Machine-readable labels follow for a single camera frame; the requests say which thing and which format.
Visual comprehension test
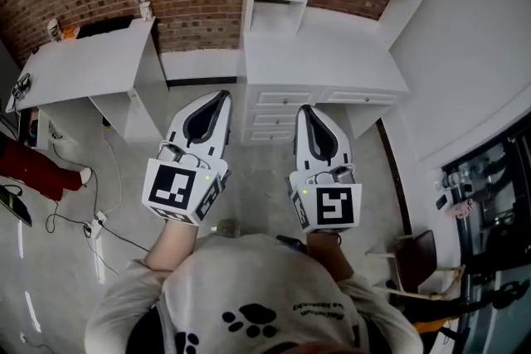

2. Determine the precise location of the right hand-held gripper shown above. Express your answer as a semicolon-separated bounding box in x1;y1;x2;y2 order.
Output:
288;104;363;235

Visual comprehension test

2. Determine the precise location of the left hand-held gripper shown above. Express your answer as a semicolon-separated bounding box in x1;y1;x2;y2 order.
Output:
143;90;233;227

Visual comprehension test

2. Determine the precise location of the person's right forearm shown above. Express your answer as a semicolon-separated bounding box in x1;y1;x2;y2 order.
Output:
305;230;354;284

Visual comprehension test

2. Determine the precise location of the person's left forearm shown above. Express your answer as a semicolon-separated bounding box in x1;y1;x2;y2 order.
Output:
144;218;199;273

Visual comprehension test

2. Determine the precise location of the black framed glass door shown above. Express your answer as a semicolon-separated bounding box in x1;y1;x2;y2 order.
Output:
440;127;531;354

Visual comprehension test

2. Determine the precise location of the white desk drawer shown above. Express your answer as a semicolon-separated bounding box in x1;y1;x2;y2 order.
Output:
256;90;315;108
251;111;298;129
322;90;398;105
250;129;294;143

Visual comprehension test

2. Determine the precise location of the white desk with drawers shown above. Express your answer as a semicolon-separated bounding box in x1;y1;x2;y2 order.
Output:
241;31;411;145

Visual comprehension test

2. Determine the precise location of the person's grey shoe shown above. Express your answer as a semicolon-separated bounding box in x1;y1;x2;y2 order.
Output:
216;218;242;240

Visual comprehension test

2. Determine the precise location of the person's dark shoe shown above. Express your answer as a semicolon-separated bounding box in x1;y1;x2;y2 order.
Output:
275;235;307;255

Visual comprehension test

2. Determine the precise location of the plain white desk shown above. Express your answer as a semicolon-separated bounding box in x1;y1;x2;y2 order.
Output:
5;16;170;146

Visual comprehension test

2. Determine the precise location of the white power strip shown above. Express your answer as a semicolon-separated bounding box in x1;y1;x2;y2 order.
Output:
87;210;108;240

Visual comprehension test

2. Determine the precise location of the brown wooden chair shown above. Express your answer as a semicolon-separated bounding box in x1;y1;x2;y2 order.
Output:
364;229;440;292

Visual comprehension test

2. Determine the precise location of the person's grey paw-print shirt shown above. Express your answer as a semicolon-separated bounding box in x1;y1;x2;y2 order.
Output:
84;233;425;354

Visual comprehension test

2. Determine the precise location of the white side shelf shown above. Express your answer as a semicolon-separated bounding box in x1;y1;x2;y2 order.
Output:
17;106;64;151

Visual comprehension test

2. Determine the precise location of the white printed cup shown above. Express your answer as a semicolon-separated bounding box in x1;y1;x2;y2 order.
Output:
46;18;64;43

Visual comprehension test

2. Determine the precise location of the small black and white device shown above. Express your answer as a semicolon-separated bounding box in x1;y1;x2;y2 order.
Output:
9;72;33;101

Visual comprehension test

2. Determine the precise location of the white floor cable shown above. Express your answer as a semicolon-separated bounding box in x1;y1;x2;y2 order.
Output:
100;124;124;217

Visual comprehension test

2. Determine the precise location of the black floor cable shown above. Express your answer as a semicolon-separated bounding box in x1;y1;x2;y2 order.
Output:
44;140;100;234

